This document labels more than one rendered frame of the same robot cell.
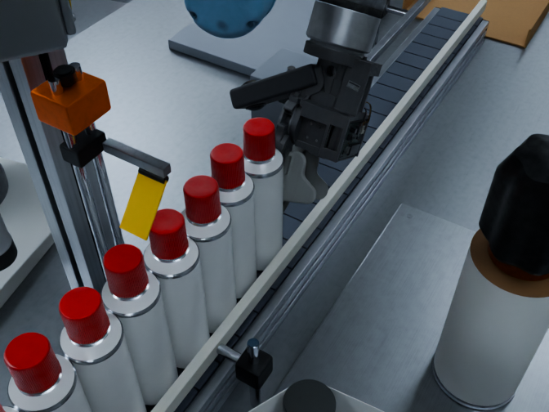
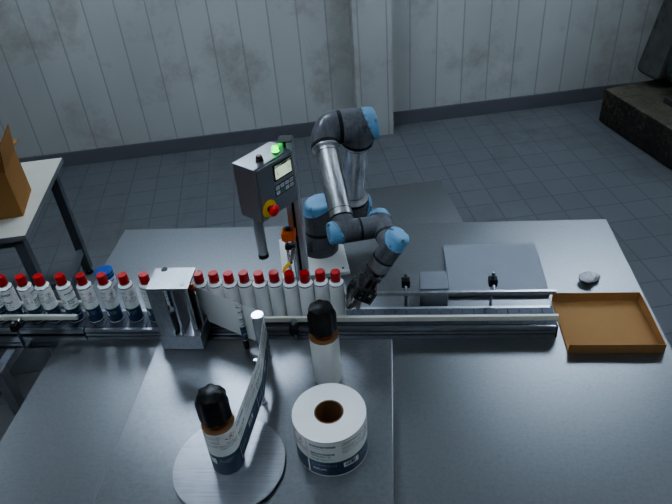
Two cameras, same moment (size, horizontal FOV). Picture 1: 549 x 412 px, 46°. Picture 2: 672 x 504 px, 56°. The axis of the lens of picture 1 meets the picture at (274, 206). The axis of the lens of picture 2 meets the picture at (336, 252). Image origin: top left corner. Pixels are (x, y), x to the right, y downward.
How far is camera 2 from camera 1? 1.71 m
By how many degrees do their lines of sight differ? 49
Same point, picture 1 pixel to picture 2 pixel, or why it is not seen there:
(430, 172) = (432, 349)
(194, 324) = (289, 305)
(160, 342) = (275, 300)
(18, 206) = (326, 262)
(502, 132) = (481, 363)
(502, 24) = (581, 338)
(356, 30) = (373, 264)
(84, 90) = (288, 233)
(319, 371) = (305, 345)
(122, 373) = (260, 296)
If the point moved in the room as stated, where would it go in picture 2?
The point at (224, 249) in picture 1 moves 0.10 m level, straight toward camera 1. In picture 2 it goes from (303, 293) to (278, 305)
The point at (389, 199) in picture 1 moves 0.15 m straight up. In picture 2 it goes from (406, 342) to (405, 310)
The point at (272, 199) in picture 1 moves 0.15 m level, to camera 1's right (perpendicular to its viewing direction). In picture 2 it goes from (333, 294) to (354, 320)
